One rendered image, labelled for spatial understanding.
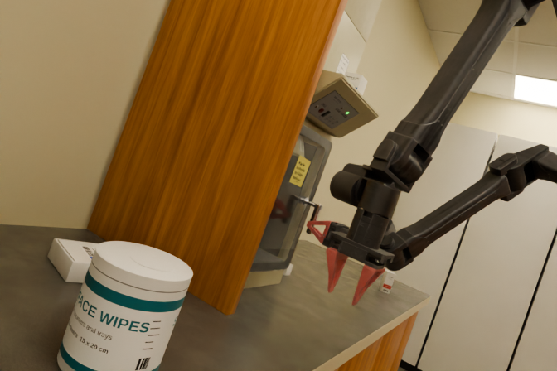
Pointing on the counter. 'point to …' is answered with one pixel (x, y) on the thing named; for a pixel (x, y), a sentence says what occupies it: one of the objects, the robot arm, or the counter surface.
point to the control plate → (330, 103)
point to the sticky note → (300, 171)
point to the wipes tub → (124, 309)
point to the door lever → (314, 209)
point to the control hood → (327, 84)
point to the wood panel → (223, 110)
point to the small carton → (356, 81)
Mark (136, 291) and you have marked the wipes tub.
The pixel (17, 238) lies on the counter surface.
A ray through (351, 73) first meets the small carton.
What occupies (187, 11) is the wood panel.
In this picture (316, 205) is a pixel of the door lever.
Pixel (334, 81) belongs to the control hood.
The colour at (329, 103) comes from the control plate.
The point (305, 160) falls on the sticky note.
